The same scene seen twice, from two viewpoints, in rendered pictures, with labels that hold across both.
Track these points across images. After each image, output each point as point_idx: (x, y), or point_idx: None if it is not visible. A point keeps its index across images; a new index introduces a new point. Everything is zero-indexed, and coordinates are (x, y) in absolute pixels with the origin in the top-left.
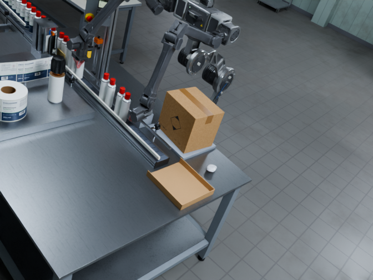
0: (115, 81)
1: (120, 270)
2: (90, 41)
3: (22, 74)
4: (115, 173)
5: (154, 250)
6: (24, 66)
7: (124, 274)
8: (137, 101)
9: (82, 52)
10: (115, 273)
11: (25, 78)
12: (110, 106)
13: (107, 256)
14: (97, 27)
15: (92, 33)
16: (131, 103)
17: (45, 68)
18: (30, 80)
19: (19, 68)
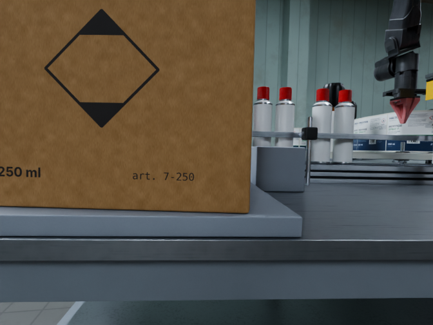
0: (318, 91)
1: (93, 322)
2: (392, 47)
3: (356, 139)
4: None
5: None
6: (358, 127)
7: (84, 324)
8: (413, 202)
9: (396, 80)
10: (98, 316)
11: (358, 146)
12: (311, 158)
13: (126, 320)
14: (398, 7)
15: (392, 26)
16: (392, 196)
17: (383, 133)
18: (364, 151)
19: (355, 128)
